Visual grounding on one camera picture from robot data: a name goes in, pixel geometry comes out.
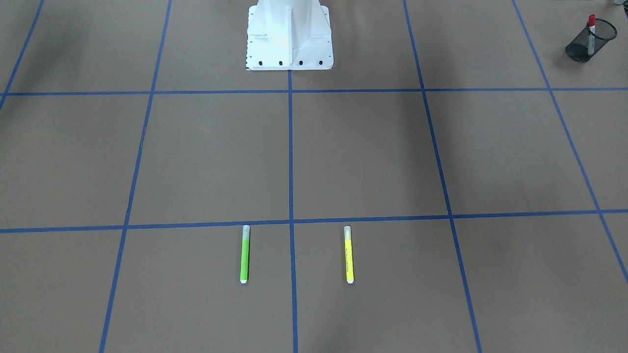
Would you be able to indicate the red capped white marker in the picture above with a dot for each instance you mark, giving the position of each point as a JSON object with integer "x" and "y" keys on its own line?
{"x": 591, "y": 35}

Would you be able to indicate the yellow marker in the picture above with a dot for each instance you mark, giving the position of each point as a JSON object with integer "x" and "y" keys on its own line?
{"x": 348, "y": 254}

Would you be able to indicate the green marker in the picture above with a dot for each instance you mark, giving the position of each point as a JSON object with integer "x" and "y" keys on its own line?
{"x": 245, "y": 255}

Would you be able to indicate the near black mesh cup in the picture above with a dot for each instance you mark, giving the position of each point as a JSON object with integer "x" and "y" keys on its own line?
{"x": 577, "y": 48}

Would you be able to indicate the white central pedestal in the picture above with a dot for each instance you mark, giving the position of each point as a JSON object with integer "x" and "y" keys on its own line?
{"x": 289, "y": 35}

